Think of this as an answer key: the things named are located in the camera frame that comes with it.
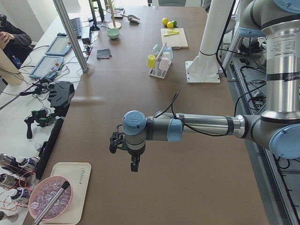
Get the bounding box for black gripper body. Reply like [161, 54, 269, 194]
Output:
[110, 124, 141, 162]

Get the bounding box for pink cup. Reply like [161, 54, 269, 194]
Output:
[158, 57, 170, 71]

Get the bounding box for mint green cup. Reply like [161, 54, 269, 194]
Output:
[152, 44, 162, 55]

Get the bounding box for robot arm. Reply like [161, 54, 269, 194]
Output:
[109, 0, 300, 172]

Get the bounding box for yellow cup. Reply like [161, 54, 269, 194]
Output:
[147, 54, 156, 68]

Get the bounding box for white cream cup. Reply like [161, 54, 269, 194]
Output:
[162, 51, 171, 61]

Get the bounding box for light blue cup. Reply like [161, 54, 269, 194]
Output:
[165, 46, 173, 60]

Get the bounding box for cream plastic tray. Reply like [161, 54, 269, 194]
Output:
[41, 162, 91, 225]

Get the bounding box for metal rod black tip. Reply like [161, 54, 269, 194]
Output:
[33, 181, 70, 225]

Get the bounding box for black flat bar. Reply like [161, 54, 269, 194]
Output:
[35, 119, 64, 180]

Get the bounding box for black molded cover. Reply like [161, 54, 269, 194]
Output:
[47, 81, 75, 117]

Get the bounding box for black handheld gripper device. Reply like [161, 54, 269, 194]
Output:
[24, 109, 56, 139]

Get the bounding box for pink bowl of ice cubes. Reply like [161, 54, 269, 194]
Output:
[29, 176, 73, 221]

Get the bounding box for grey folded cloth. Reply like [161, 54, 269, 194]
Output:
[96, 49, 112, 60]

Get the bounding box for blue teach pendant near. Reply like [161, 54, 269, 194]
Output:
[29, 56, 64, 79]

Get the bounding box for blue teach pendant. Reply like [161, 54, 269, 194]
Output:
[45, 37, 72, 56]
[29, 56, 64, 79]

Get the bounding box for green bowl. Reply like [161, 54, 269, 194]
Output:
[106, 28, 120, 39]

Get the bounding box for blue teach pendant far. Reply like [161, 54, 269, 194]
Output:
[45, 37, 72, 56]

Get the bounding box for wooden mug tree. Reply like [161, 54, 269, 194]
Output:
[105, 0, 122, 30]

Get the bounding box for yellow plastic knife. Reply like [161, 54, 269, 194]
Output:
[163, 32, 179, 37]

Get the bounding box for wooden cutting board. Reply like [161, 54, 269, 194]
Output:
[160, 28, 188, 49]

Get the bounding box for metal scoop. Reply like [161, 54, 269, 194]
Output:
[121, 14, 141, 24]

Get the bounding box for black keyboard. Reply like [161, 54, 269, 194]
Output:
[70, 17, 82, 39]

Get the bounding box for yellow lemon at edge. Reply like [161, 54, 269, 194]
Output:
[162, 17, 169, 26]

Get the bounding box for seated person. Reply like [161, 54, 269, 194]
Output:
[0, 14, 33, 69]

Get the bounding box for white wire cup rack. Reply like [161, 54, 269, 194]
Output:
[149, 43, 172, 79]

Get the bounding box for aluminium frame post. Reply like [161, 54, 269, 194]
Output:
[53, 0, 88, 72]

